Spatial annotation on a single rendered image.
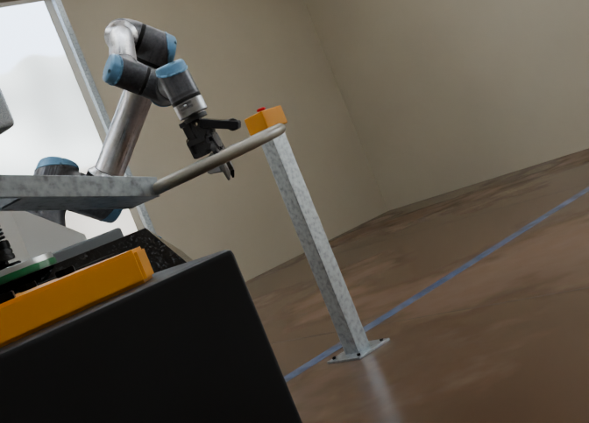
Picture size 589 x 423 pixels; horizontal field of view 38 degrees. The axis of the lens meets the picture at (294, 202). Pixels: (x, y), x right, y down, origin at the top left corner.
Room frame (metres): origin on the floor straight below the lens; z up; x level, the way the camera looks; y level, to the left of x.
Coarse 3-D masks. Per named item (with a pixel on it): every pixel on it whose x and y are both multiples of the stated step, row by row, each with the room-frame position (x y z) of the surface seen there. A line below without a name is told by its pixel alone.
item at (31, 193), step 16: (0, 176) 1.82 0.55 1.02; (16, 176) 1.85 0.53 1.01; (32, 176) 1.87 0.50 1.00; (48, 176) 1.90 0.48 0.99; (64, 176) 1.93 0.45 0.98; (80, 176) 1.96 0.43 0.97; (96, 176) 1.99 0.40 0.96; (112, 176) 2.02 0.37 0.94; (128, 176) 2.05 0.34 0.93; (0, 192) 1.81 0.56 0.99; (16, 192) 1.84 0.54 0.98; (32, 192) 1.86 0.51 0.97; (48, 192) 1.89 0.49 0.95; (64, 192) 1.92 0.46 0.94; (80, 192) 1.95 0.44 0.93; (96, 192) 1.98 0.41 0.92; (112, 192) 2.01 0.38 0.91; (128, 192) 2.04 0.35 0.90; (144, 192) 2.07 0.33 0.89; (0, 208) 1.92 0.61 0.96; (16, 208) 1.94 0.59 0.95; (32, 208) 1.98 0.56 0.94; (48, 208) 2.00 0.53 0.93; (64, 208) 2.03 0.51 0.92; (80, 208) 2.07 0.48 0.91; (96, 208) 2.10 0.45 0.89; (112, 208) 2.14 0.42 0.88
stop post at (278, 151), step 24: (264, 120) 3.51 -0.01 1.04; (264, 144) 3.58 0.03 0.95; (288, 144) 3.58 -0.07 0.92; (288, 168) 3.55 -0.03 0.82; (288, 192) 3.55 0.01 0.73; (312, 216) 3.56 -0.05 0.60; (312, 240) 3.54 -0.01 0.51; (312, 264) 3.58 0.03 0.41; (336, 264) 3.58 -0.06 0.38; (336, 288) 3.55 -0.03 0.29; (336, 312) 3.56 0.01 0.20; (360, 336) 3.56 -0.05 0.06; (336, 360) 3.56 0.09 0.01
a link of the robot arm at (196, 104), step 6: (198, 96) 2.50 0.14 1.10; (186, 102) 2.48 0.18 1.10; (192, 102) 2.49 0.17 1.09; (198, 102) 2.49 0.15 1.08; (204, 102) 2.52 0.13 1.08; (174, 108) 2.51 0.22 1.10; (180, 108) 2.49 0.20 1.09; (186, 108) 2.49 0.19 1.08; (192, 108) 2.48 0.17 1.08; (198, 108) 2.49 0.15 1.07; (204, 108) 2.51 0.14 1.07; (180, 114) 2.50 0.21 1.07; (186, 114) 2.49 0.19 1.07; (192, 114) 2.49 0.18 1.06; (180, 120) 2.52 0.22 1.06
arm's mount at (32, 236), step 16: (0, 224) 3.02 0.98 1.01; (16, 224) 2.93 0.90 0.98; (32, 224) 2.96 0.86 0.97; (48, 224) 3.00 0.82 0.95; (0, 240) 3.07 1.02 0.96; (16, 240) 2.97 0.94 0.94; (32, 240) 2.95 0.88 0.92; (48, 240) 2.98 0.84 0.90; (64, 240) 3.02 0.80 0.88; (80, 240) 3.05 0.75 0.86; (16, 256) 3.01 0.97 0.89; (32, 256) 2.93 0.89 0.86
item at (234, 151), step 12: (264, 132) 2.16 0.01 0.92; (276, 132) 2.19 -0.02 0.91; (240, 144) 2.10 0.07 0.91; (252, 144) 2.12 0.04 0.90; (216, 156) 2.07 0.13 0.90; (228, 156) 2.08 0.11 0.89; (192, 168) 2.07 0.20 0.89; (204, 168) 2.07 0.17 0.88; (168, 180) 2.07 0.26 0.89; (180, 180) 2.07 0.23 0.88; (156, 192) 2.09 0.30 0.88
